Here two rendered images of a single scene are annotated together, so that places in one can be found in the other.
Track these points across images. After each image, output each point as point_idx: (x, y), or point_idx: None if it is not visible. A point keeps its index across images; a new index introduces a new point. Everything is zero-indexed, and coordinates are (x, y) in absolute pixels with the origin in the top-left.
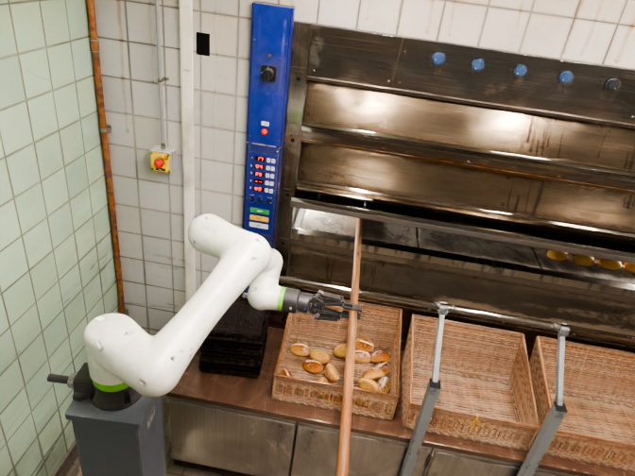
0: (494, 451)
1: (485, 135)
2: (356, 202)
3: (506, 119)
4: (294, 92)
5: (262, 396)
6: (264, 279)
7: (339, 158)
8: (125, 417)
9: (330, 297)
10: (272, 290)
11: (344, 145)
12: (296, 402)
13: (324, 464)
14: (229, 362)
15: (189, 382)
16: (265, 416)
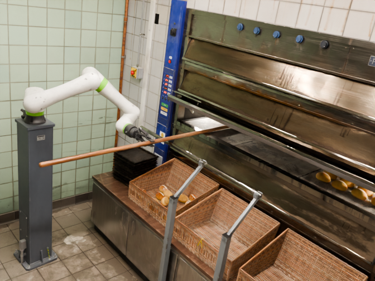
0: (206, 270)
1: (259, 72)
2: (202, 107)
3: (272, 64)
4: (184, 42)
5: (125, 194)
6: (123, 116)
7: (199, 81)
8: (26, 125)
9: (142, 131)
10: (124, 122)
11: (200, 73)
12: (135, 203)
13: (138, 247)
14: (122, 174)
15: (104, 178)
16: (120, 203)
